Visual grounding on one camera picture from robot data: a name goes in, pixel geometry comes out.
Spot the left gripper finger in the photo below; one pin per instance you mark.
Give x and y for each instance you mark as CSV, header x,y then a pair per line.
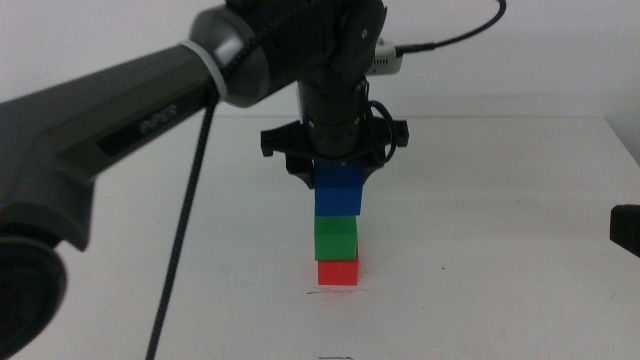
x,y
369,172
306,174

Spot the blue cube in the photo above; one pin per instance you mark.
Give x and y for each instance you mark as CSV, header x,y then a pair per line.
x,y
338,197

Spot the green cube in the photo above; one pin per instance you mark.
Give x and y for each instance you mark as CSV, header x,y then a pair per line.
x,y
336,242

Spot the red cube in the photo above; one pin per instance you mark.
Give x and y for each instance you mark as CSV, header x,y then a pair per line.
x,y
338,274

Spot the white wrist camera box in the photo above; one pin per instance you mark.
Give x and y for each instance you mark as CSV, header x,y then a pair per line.
x,y
387,60

